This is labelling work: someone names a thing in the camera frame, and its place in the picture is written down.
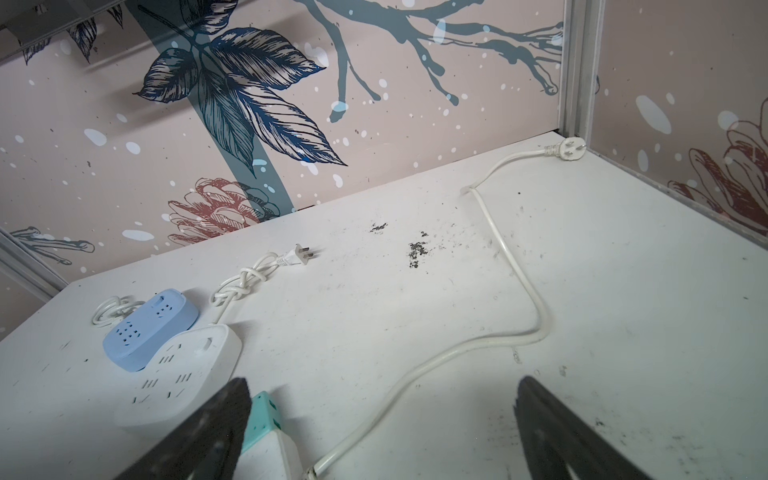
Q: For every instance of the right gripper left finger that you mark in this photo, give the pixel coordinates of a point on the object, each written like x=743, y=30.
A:
x=207, y=445

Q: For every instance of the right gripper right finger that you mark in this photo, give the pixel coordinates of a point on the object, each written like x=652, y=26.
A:
x=557, y=444

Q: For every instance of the teal plug adapter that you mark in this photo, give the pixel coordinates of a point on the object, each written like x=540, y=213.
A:
x=264, y=418

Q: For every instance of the white colourful power strip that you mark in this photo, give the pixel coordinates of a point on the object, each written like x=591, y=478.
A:
x=274, y=456

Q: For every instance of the white square power socket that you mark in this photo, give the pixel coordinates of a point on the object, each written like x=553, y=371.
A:
x=185, y=373

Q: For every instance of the blue square power socket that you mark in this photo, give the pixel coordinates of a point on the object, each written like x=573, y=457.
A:
x=133, y=342

